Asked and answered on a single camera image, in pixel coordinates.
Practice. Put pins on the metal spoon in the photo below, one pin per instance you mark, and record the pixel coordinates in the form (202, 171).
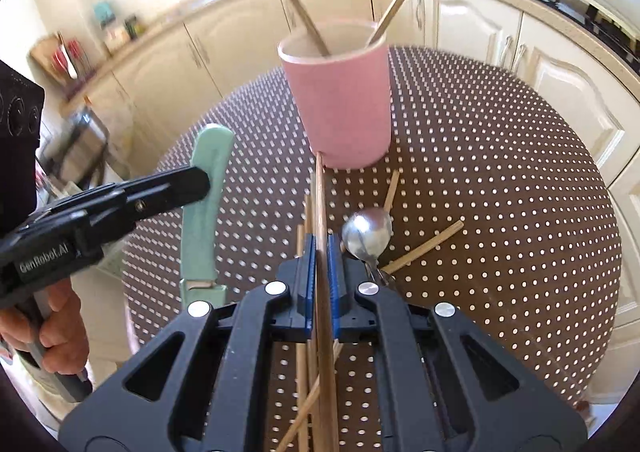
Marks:
(367, 232)

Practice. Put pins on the dark green jar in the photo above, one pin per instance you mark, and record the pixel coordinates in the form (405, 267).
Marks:
(134, 26)

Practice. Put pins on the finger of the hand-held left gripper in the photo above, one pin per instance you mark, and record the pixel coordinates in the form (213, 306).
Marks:
(170, 189)

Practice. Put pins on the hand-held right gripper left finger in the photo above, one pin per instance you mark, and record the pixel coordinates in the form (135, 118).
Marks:
(310, 277)

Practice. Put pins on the teal container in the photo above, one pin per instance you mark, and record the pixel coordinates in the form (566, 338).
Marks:
(104, 15)

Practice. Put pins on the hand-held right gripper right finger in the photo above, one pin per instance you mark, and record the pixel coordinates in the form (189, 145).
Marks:
(334, 282)

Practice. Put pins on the black gas stove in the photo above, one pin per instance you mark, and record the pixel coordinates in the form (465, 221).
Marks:
(575, 7)

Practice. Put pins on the person's left hand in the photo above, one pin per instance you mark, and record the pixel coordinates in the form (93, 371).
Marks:
(67, 327)

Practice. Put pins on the brown polka dot tablecloth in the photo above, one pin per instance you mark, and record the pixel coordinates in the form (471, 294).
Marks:
(475, 182)

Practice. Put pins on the wooden knife block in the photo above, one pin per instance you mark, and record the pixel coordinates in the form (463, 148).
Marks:
(60, 57)

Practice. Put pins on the pink cup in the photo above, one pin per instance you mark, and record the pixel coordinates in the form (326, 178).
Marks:
(340, 107)

